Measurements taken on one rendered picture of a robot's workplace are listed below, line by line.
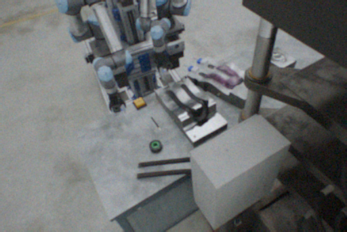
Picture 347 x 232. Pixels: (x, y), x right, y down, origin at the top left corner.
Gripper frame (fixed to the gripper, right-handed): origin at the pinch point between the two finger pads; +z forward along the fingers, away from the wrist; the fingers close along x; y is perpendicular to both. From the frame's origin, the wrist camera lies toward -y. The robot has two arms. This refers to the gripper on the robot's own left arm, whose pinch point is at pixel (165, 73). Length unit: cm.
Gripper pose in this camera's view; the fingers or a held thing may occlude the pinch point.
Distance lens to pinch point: 196.5
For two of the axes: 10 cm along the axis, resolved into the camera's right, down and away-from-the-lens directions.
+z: 0.9, 6.2, 7.7
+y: -6.2, -5.7, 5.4
